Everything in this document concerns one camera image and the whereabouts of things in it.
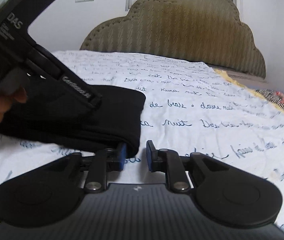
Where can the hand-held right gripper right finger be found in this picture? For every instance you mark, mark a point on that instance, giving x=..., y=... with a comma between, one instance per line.
x=149, y=156

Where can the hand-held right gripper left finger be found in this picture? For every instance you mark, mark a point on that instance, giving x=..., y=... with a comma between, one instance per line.
x=122, y=156

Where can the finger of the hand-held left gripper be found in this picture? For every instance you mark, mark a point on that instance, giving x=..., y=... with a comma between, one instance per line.
x=74, y=82

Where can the black pants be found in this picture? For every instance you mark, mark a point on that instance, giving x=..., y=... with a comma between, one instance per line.
x=62, y=122

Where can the white script-print bed sheet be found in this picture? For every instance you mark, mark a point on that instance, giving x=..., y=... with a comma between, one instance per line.
x=201, y=130

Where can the olive padded headboard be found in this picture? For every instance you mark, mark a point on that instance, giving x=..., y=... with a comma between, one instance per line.
x=176, y=30

